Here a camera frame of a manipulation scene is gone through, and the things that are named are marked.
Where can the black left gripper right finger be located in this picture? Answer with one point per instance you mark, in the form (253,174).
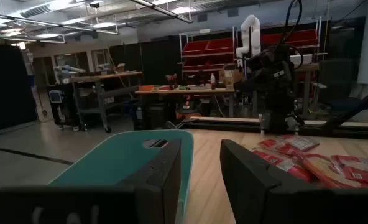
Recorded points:
(264,202)

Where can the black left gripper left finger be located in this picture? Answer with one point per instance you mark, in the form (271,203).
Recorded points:
(78,205)

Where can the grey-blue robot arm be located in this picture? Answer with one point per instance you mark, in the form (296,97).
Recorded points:
(67,71)

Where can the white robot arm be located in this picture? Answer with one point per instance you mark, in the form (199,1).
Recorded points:
(252,34)

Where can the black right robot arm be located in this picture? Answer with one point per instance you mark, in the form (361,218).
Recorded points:
(277,109)

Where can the cardboard box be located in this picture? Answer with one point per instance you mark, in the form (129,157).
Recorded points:
(230,77)

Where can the teal plastic basket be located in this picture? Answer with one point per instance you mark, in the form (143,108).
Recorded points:
(109,161)

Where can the shelf rack with red bins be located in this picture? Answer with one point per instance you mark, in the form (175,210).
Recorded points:
(207,51)

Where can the wooden workbench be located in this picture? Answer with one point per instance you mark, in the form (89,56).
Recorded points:
(187,91)

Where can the shop vacuum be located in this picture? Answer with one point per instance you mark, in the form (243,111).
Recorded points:
(188,109)

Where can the red power drill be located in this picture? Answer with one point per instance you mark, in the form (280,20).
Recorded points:
(171,80)

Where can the black equipment cart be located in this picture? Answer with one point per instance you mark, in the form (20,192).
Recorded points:
(62,105)

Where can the grey metal workbench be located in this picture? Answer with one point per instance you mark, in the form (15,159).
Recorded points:
(103,93)

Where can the orange tray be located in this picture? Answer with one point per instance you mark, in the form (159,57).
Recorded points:
(146,88)

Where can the black partition curtain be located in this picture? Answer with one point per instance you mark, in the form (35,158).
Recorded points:
(7,87)

